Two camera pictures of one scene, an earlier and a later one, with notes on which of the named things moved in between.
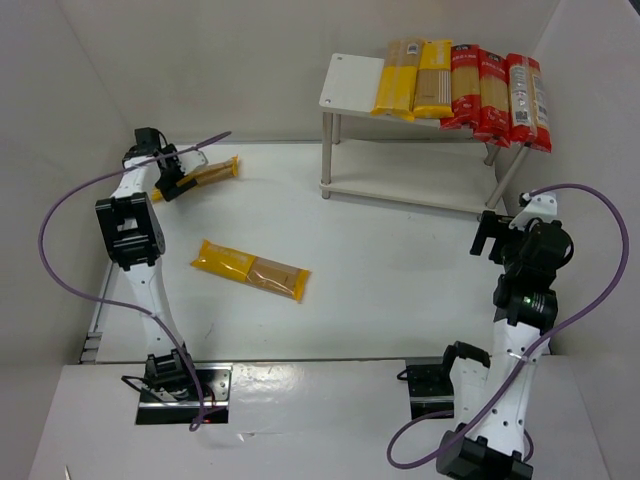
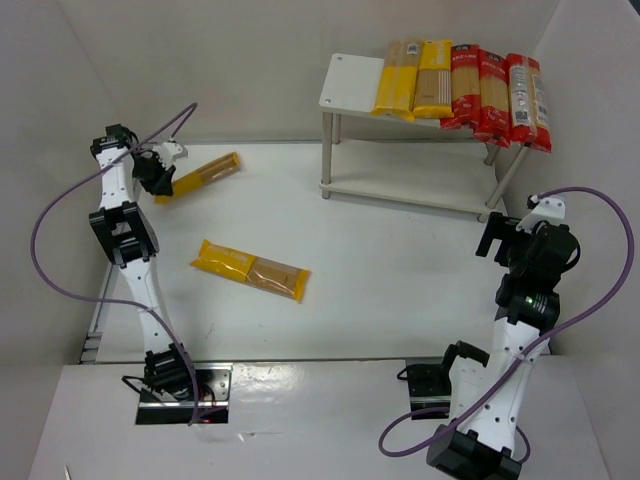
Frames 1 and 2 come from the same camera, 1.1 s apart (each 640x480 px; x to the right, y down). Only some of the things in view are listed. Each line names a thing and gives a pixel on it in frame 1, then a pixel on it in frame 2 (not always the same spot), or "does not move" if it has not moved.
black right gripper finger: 489,227 does not move
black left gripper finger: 168,195 to 164,186
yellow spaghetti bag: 206,174 does not move
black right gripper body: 493,236 does not move
